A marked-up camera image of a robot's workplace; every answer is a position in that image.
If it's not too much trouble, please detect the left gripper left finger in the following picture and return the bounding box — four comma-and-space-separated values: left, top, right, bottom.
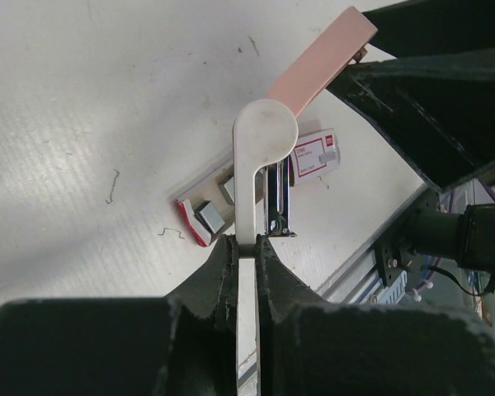
0, 236, 239, 395

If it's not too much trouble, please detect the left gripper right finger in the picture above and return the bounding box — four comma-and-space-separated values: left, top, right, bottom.
254, 237, 495, 395

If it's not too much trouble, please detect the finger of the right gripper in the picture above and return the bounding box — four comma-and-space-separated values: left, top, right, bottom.
364, 1, 495, 61
328, 49, 495, 192

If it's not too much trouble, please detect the red white staple box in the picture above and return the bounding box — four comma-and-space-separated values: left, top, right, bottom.
290, 128, 341, 186

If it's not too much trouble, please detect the pink white mini stapler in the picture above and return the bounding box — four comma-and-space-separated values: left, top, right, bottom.
232, 5, 379, 396

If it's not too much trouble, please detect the staple box tray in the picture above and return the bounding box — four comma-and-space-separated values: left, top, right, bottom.
174, 120, 341, 248

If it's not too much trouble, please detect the loose bent staple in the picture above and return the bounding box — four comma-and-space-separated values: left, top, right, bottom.
158, 227, 185, 240
105, 169, 120, 205
318, 176, 330, 190

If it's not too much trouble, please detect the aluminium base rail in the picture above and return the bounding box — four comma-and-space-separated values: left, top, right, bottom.
315, 187, 425, 304

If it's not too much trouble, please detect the white slotted cable duct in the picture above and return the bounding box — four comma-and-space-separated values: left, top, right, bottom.
367, 271, 408, 304

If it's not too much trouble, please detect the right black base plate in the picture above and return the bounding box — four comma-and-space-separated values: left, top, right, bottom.
373, 189, 440, 287

